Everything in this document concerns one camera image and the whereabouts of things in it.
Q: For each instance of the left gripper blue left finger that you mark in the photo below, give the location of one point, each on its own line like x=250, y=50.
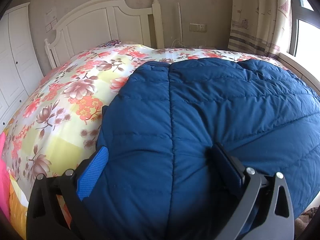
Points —
x=75, y=185

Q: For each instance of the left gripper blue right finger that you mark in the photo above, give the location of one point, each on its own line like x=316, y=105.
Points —
x=228, y=178

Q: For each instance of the blue quilted puffer jacket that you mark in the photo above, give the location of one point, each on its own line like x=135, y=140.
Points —
x=162, y=179

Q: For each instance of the floral bed quilt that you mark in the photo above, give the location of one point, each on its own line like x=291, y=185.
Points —
x=57, y=126

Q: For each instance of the white wardrobe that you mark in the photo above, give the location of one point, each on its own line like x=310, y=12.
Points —
x=20, y=70

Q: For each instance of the colourful patterned pillow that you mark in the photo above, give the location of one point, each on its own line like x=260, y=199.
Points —
x=110, y=43

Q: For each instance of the white wooden headboard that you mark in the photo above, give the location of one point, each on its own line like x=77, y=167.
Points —
x=99, y=21

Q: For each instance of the patterned window curtain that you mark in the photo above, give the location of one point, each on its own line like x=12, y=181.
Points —
x=260, y=27

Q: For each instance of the wall power socket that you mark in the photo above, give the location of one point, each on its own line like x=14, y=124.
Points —
x=197, y=27

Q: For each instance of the window frame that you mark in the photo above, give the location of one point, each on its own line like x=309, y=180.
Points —
x=305, y=29

